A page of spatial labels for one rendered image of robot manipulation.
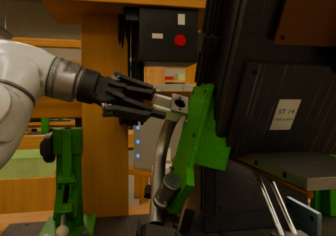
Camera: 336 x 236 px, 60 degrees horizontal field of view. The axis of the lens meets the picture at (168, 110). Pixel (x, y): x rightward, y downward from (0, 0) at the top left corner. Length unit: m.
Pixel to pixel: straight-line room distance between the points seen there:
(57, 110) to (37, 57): 0.39
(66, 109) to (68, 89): 0.38
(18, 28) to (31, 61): 10.55
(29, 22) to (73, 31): 1.41
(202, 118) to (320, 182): 0.23
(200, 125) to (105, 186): 0.47
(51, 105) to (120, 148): 0.27
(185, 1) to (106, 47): 0.27
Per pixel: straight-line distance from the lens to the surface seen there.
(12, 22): 11.28
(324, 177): 0.48
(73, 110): 1.01
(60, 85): 0.64
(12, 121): 0.57
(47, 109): 1.02
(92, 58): 0.92
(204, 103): 0.56
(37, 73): 0.64
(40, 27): 11.05
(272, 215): 0.59
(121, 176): 0.94
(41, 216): 1.05
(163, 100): 0.68
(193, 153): 0.57
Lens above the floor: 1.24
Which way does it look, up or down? 2 degrees down
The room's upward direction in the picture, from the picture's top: straight up
